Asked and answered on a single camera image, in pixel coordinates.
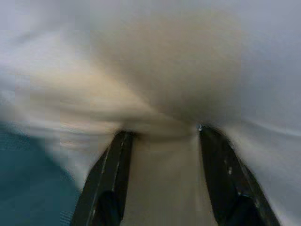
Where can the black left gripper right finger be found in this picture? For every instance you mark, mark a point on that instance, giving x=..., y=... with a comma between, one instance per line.
x=230, y=183

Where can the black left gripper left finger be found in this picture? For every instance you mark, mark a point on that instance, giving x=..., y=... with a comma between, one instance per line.
x=103, y=188

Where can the pink pillow with coloured dots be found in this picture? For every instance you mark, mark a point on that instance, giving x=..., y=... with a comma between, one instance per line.
x=164, y=70

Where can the grey-blue upholstered headboard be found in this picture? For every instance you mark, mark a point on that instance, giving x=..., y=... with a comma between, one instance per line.
x=28, y=188

